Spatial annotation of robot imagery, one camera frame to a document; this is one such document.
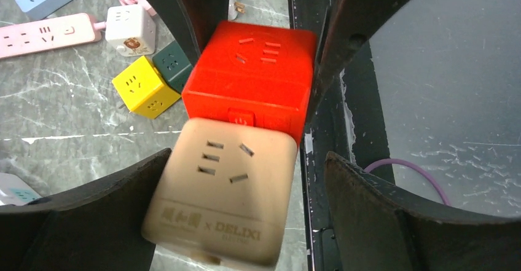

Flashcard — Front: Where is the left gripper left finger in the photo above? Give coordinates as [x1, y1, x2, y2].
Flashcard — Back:
[1, 148, 171, 270]

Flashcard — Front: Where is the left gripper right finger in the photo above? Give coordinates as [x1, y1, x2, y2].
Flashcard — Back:
[324, 152, 520, 270]

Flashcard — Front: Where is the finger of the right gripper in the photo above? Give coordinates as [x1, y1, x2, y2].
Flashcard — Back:
[147, 0, 229, 65]
[305, 0, 410, 123]

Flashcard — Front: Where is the dark green cube socket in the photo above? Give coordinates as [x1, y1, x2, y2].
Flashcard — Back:
[152, 41, 193, 93]

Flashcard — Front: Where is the white cube socket top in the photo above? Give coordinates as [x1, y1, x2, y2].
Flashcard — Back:
[105, 4, 156, 57]

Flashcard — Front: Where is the white long power strip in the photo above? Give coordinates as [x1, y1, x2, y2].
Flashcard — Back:
[0, 173, 41, 206]

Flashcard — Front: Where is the red cube socket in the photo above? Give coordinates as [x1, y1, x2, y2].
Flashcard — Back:
[182, 21, 317, 142]

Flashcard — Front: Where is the yellow cube socket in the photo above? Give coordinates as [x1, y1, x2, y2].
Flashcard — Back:
[112, 56, 181, 119]

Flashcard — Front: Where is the pink power strip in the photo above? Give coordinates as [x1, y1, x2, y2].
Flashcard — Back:
[1, 13, 101, 59]

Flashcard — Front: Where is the beige cube socket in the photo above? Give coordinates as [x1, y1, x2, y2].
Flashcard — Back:
[141, 118, 297, 270]

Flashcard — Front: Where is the white cube socket small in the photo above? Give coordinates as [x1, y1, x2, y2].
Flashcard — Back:
[228, 0, 245, 21]

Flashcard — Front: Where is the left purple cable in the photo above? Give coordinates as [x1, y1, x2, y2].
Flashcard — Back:
[363, 158, 452, 207]

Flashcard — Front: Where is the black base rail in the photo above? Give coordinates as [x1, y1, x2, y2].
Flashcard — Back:
[288, 0, 390, 270]

